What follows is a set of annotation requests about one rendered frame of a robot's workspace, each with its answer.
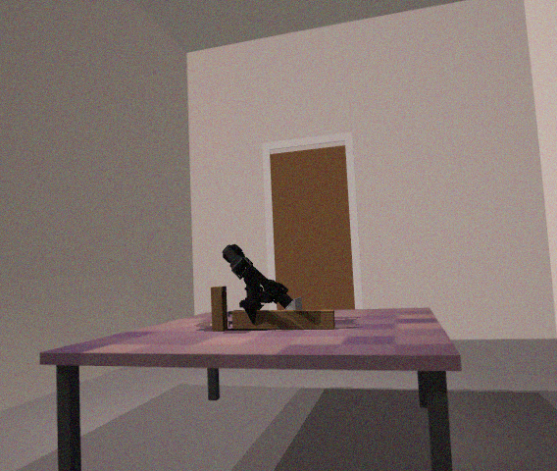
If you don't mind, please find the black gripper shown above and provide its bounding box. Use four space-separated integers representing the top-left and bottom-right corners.
239 285 267 324

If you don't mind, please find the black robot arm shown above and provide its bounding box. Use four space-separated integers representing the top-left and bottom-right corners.
222 244 292 309

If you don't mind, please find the wooden post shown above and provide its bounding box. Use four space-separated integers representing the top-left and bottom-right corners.
211 287 228 332

